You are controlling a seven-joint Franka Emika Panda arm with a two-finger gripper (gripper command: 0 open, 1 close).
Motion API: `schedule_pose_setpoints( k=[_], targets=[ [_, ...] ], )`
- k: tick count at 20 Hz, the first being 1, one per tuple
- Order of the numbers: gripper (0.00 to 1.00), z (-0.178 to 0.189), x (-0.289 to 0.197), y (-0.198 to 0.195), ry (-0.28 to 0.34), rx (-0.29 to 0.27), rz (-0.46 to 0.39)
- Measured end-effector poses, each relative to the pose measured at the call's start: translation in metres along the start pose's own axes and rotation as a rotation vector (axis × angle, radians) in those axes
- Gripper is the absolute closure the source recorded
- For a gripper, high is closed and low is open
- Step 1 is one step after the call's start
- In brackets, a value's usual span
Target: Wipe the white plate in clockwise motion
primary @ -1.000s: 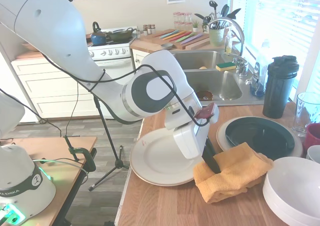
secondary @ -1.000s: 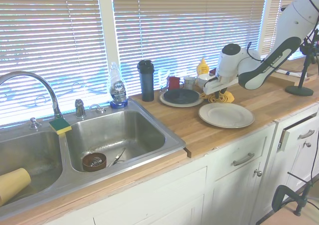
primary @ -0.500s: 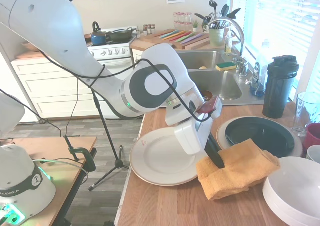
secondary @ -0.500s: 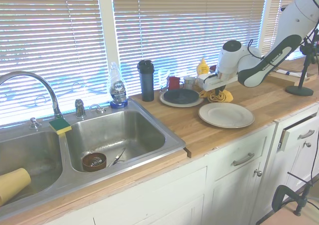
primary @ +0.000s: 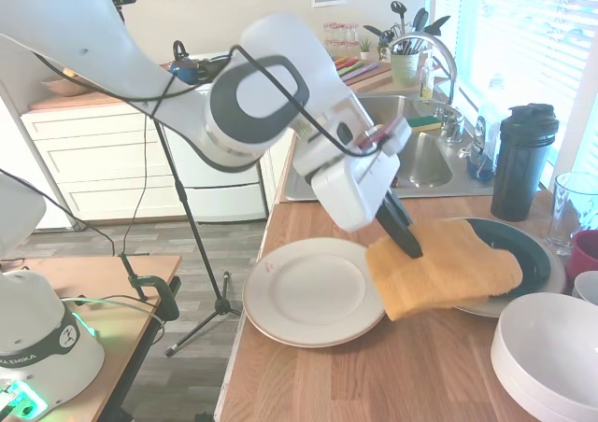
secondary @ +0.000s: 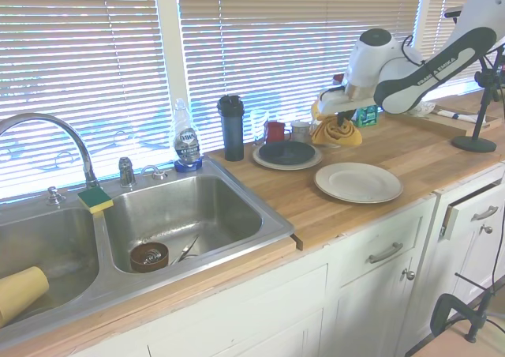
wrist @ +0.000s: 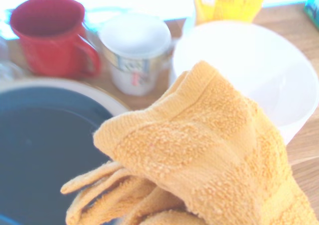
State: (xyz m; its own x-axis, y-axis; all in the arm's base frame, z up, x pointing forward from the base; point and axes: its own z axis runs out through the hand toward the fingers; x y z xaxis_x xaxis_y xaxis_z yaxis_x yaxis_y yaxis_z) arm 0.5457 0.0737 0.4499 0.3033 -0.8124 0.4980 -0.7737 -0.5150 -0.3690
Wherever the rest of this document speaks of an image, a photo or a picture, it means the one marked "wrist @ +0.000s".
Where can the yellow terry cloth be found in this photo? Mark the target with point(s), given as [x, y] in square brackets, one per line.
[199, 147]

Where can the dark plate with cream rim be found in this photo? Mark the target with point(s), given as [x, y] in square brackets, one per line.
[37, 147]

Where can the white printed mug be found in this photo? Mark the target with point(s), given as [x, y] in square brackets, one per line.
[132, 83]

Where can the white ceramic bowl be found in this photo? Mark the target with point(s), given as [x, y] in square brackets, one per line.
[249, 68]

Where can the yellow mustard bottle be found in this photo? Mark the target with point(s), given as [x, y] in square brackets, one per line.
[229, 3]

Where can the red mug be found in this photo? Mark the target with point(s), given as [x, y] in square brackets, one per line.
[45, 48]

